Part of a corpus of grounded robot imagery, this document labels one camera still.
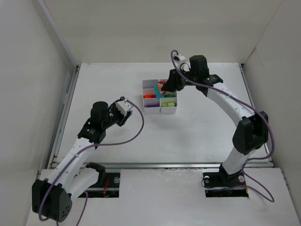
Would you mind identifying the red flower lego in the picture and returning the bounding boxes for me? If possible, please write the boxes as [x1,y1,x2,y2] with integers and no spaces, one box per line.
[157,81,165,95]

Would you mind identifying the teal lego brick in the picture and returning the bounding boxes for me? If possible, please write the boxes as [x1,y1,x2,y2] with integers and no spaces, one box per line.
[154,86,163,99]

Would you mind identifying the orange round lego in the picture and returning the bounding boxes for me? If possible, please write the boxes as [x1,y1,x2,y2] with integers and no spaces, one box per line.
[143,94,156,99]

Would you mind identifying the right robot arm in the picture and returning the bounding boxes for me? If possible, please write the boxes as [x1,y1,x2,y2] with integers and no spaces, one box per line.
[162,50,268,178]

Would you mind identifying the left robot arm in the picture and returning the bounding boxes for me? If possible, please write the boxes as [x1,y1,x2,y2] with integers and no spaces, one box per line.
[32,97,136,224]

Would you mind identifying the right white divided container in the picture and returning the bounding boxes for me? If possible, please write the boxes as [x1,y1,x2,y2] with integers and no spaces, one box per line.
[156,80,177,114]

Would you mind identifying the white divided container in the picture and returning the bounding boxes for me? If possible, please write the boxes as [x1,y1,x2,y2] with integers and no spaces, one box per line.
[142,79,160,114]
[156,80,177,114]

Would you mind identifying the left white divided container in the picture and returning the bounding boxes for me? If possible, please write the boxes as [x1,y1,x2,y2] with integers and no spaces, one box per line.
[142,79,160,114]

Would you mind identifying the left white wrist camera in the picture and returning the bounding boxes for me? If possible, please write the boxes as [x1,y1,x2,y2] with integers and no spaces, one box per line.
[116,97,134,116]

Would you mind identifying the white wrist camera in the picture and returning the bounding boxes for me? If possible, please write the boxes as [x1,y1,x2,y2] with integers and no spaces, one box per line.
[173,54,187,71]
[116,97,134,116]

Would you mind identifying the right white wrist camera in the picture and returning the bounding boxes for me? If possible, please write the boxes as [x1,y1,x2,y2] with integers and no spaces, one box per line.
[173,54,187,71]

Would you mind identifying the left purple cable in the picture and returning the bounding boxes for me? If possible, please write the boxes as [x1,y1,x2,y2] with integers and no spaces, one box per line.
[39,100,144,226]

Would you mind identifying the purple cable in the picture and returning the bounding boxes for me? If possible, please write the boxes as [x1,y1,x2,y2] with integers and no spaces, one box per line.
[39,100,144,226]
[170,49,276,203]

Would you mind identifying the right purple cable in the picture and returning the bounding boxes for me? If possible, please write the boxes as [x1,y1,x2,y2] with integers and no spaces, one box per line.
[170,49,276,203]

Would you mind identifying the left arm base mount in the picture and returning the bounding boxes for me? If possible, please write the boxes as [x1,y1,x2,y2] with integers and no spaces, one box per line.
[85,162,120,198]

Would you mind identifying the aluminium rail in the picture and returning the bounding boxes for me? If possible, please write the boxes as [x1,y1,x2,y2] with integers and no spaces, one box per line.
[48,161,274,169]

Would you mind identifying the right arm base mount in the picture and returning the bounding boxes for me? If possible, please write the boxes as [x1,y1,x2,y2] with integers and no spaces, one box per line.
[201,171,249,198]

